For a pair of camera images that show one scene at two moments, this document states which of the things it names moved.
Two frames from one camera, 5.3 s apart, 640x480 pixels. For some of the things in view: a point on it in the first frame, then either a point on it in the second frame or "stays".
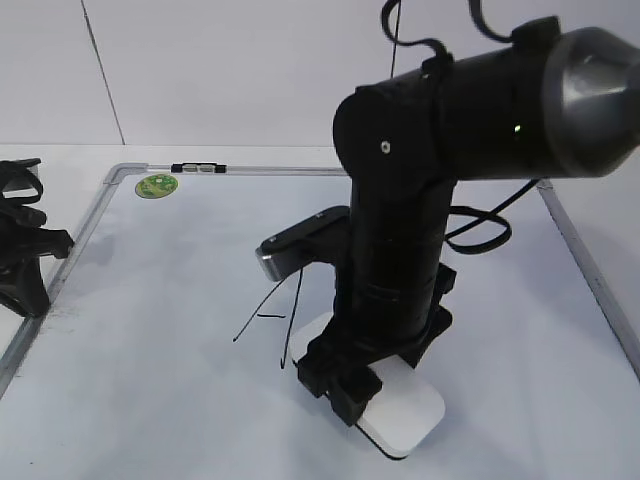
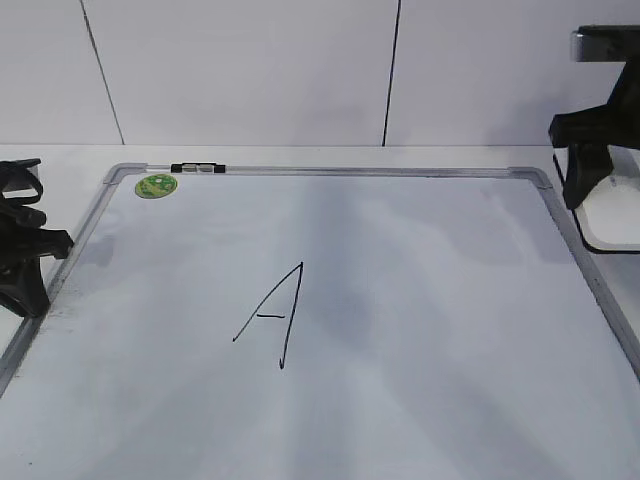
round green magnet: (156, 186) stays
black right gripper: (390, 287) → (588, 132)
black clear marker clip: (198, 167) stays
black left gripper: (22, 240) stays
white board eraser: (408, 409) → (609, 222)
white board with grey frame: (166, 351) stays
